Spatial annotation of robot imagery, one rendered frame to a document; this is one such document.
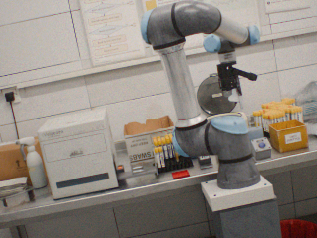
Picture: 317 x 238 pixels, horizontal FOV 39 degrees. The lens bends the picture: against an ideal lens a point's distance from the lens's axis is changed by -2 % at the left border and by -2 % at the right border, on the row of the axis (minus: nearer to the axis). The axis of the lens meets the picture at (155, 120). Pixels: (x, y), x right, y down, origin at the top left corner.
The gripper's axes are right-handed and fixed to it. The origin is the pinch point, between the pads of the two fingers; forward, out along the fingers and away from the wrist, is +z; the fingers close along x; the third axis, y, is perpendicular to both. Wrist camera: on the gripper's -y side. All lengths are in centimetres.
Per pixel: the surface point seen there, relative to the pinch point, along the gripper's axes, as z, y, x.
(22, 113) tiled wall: -9, 109, -43
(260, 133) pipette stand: 13.0, -6.8, 2.1
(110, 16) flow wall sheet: -50, 52, -45
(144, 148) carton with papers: 13.8, 45.4, -12.5
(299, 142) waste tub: 17.9, -21.2, 10.8
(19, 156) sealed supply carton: 7, 106, -12
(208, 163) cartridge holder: 19.4, 18.7, 10.9
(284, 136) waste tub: 13.8, -14.9, 11.1
